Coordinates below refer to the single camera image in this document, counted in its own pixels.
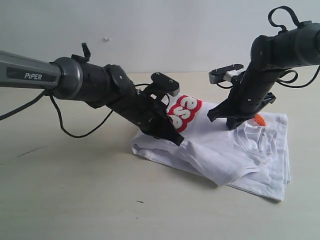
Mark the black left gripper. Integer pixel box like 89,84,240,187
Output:
117,88,184,146

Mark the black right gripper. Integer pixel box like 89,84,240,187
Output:
207,71,277,130

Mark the white t-shirt red lettering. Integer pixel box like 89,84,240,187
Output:
131,94,291,202

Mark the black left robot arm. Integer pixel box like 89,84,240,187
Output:
0,50,184,146

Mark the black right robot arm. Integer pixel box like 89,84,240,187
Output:
207,21,320,130

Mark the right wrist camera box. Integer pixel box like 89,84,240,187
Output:
208,63,245,85

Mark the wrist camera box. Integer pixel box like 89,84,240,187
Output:
208,63,245,85
150,72,180,97

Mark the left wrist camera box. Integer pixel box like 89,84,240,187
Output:
150,72,180,97

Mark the black right camera cable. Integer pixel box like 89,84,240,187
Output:
217,6,320,89

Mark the black camera cable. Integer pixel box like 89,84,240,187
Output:
217,6,320,89
0,42,156,139

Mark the black left camera cable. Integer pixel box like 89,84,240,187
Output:
0,42,156,139

